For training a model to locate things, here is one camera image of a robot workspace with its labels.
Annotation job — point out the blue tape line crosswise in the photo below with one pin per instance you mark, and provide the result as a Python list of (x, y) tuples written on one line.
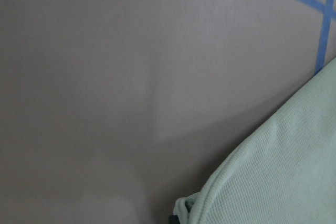
[(324, 35)]

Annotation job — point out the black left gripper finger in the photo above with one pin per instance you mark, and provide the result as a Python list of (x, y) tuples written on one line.
[(173, 219)]

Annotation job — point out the sage green long-sleeve shirt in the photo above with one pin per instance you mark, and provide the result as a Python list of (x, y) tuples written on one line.
[(284, 172)]

